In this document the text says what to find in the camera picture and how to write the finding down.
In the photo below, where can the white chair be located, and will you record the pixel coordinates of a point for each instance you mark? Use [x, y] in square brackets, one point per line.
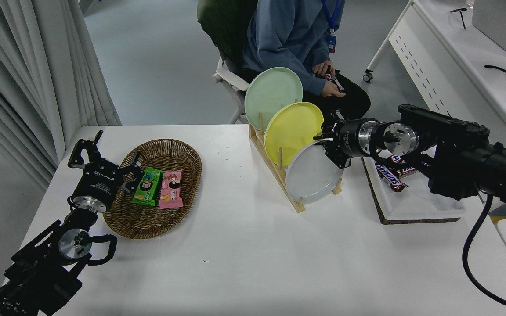
[231, 81]

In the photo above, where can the yellow plate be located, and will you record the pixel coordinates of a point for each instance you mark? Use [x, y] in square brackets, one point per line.
[294, 129]

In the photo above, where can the Snickers bar with Chinese print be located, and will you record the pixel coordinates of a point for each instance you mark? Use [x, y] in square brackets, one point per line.
[397, 159]

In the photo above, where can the white tray with cork base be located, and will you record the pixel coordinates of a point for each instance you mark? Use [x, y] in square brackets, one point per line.
[411, 202]

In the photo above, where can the pink snack bar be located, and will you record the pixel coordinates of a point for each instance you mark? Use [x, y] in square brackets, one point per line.
[172, 189]

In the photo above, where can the brown wicker basket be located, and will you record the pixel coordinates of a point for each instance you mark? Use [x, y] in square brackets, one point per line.
[147, 221]

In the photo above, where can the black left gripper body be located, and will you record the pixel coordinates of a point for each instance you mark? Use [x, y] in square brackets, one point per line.
[99, 182]

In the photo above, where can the dark green jacket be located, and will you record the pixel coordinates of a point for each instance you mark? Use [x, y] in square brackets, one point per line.
[224, 26]

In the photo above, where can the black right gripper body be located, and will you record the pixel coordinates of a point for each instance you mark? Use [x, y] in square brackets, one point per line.
[349, 138]

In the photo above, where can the green snack bar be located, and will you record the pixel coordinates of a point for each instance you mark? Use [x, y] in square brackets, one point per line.
[146, 188]

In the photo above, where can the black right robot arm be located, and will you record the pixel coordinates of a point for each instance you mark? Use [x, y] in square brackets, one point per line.
[459, 153]

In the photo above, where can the silver laptop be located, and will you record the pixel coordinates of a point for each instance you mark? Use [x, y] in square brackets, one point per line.
[501, 24]

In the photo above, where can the grey plate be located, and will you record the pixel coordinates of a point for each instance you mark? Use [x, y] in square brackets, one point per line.
[312, 175]

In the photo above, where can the person's left hand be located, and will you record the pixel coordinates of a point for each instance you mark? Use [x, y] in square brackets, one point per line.
[322, 69]

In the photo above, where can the white desk with perforated panel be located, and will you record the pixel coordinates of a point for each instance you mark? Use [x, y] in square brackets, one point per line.
[455, 57]

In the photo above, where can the grey curtain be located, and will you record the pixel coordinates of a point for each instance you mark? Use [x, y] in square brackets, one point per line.
[20, 79]

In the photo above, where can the dark snack bar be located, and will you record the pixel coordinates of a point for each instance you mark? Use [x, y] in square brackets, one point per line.
[335, 82]

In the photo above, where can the black glasses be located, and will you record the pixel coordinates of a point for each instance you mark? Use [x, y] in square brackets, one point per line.
[460, 13]

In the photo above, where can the wooden plate rack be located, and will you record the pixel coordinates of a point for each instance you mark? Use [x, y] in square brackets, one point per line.
[275, 169]

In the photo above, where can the person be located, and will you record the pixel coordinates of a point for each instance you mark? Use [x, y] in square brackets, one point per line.
[288, 35]

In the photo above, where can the person's right hand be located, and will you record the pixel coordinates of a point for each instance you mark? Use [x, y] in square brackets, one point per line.
[332, 90]

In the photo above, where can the pale green plate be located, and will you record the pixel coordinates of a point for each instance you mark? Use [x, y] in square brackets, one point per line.
[268, 94]

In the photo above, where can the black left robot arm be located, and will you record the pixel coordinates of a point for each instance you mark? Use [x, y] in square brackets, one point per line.
[37, 267]

